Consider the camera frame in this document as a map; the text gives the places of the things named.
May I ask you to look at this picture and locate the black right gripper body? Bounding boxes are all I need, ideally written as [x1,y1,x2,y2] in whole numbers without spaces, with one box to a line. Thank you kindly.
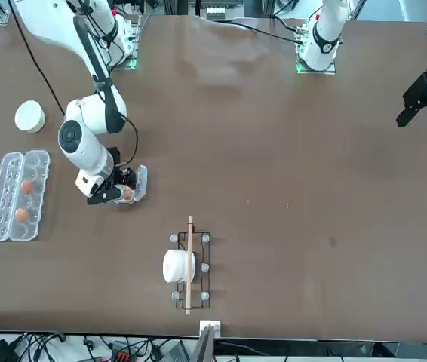
[102,146,130,192]

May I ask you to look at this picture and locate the clear four-slot egg tray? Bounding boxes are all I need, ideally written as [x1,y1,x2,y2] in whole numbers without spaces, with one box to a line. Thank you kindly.
[114,163,149,205]

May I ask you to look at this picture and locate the transparent twelve-slot egg tray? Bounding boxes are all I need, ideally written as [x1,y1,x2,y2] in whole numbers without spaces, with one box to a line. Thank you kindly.
[0,149,51,244]

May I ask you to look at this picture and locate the white round paper bowl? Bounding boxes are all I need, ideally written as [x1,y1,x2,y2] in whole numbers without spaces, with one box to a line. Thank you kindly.
[14,100,46,134]

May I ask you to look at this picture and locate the orange black connector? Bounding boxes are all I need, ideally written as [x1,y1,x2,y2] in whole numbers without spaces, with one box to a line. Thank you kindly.
[110,341,131,362]

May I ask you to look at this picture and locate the black wire cup rack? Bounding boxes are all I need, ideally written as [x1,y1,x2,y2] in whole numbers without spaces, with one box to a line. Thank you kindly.
[170,215,213,316]

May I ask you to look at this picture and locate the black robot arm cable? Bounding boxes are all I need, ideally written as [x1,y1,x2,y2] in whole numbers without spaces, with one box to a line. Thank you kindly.
[72,14,139,167]

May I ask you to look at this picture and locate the aluminium frame post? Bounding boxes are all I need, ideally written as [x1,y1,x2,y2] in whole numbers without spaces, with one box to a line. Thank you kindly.
[198,319,222,362]

